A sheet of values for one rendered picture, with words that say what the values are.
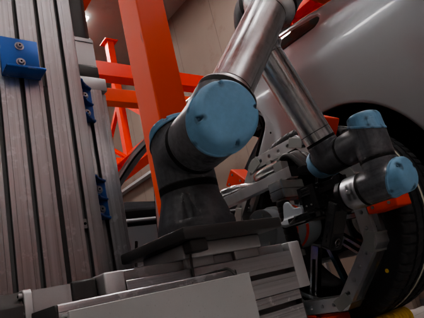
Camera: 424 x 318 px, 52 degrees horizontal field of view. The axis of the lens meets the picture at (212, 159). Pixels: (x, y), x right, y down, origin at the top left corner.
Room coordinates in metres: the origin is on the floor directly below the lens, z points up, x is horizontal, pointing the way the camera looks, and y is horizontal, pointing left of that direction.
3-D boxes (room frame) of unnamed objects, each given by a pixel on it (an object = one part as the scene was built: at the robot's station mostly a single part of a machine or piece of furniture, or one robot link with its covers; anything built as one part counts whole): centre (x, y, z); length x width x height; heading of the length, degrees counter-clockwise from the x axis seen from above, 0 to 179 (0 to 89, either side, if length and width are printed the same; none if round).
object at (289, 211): (1.10, -0.16, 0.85); 0.09 x 0.03 x 0.06; 48
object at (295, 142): (1.42, -0.23, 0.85); 0.54 x 0.07 x 0.54; 40
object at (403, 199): (1.18, -0.43, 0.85); 0.09 x 0.08 x 0.07; 40
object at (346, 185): (0.97, -0.29, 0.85); 0.08 x 0.05 x 0.08; 130
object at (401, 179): (0.91, -0.35, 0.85); 0.11 x 0.08 x 0.09; 40
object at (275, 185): (1.16, -0.18, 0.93); 0.09 x 0.05 x 0.05; 130
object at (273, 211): (1.38, -0.17, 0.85); 0.21 x 0.14 x 0.14; 130
